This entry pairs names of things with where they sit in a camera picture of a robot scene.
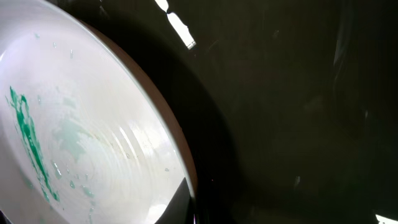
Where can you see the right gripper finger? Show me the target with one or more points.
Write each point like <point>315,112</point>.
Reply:
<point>180,209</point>

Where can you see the white plate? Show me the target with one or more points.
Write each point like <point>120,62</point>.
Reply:
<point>86,137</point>

